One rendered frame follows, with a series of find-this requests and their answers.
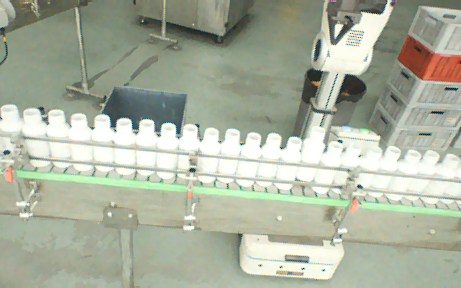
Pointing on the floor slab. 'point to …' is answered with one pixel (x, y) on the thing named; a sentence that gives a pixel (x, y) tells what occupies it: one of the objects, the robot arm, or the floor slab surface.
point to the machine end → (197, 13)
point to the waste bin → (346, 105)
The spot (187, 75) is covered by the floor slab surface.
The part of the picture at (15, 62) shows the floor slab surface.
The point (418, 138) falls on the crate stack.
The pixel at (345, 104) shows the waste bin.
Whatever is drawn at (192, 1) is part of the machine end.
